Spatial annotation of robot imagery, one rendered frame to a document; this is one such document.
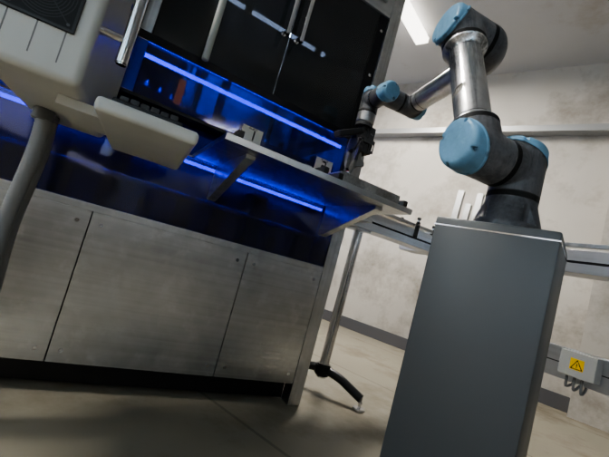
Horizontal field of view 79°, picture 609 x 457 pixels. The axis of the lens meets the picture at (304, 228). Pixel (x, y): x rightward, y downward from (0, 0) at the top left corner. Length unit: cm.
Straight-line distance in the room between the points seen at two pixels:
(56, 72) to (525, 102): 412
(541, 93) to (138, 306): 404
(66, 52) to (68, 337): 89
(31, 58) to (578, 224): 382
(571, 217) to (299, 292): 291
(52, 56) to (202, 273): 85
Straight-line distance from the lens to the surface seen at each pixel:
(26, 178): 115
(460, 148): 91
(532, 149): 102
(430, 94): 145
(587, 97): 440
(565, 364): 175
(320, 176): 113
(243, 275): 147
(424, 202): 427
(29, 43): 88
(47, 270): 139
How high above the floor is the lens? 60
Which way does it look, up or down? 5 degrees up
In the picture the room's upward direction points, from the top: 15 degrees clockwise
